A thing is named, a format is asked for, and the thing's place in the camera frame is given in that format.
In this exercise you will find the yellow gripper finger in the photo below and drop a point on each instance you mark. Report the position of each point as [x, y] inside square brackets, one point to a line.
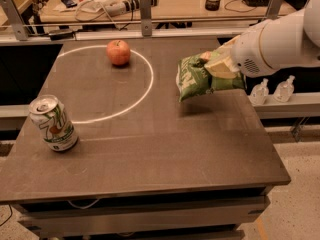
[229, 44]
[220, 65]

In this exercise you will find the green jalapeno chip bag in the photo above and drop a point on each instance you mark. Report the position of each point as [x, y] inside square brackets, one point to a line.
[194, 80]

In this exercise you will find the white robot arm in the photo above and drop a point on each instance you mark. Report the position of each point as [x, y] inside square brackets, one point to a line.
[272, 45]

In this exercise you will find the red apple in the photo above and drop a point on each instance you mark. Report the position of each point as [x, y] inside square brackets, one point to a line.
[118, 52]

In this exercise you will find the clear sanitizer bottle left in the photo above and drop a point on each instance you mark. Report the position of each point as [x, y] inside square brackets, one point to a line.
[259, 93]

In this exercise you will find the clear sanitizer bottle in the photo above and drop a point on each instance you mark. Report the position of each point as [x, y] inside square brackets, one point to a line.
[259, 93]
[284, 90]

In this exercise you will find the black mesh pen cup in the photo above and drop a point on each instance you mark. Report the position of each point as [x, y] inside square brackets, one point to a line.
[212, 5]

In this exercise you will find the clear sanitizer bottle right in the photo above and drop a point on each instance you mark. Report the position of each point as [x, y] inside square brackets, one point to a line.
[284, 90]

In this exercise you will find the grey cylindrical device on desk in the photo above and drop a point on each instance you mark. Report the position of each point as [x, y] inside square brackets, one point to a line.
[121, 8]

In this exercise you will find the white 7up soda can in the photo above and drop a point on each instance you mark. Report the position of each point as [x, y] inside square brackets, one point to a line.
[49, 115]

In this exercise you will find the grey metal bracket right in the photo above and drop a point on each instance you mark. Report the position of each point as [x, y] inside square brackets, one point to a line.
[272, 11]

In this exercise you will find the grey metal bracket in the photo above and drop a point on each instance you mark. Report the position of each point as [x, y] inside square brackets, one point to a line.
[272, 11]
[145, 15]
[20, 31]

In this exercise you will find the grey metal bracket centre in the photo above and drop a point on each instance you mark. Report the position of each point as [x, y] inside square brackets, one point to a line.
[145, 15]

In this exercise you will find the black box on rail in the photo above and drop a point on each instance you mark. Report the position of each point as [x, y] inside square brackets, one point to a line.
[61, 34]

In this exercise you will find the grey metal bracket left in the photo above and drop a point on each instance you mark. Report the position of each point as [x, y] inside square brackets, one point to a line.
[20, 31]

